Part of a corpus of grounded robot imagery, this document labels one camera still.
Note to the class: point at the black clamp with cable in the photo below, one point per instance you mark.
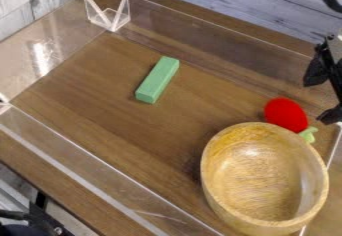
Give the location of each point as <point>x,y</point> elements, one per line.
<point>31,223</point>

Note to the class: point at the wooden bowl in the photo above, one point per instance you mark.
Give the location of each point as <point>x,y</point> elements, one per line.
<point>263,178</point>

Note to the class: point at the clear acrylic corner bracket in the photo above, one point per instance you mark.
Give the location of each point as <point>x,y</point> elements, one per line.
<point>108,18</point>

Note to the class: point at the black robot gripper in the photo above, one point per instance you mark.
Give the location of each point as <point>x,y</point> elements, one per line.
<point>325,68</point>

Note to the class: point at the green rectangular block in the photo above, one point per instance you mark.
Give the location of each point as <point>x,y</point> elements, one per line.
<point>157,80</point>

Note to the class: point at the clear acrylic table barrier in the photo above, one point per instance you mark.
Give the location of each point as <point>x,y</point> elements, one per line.
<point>119,160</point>

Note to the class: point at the red felt strawberry toy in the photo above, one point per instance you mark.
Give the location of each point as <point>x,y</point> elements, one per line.
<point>285,113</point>

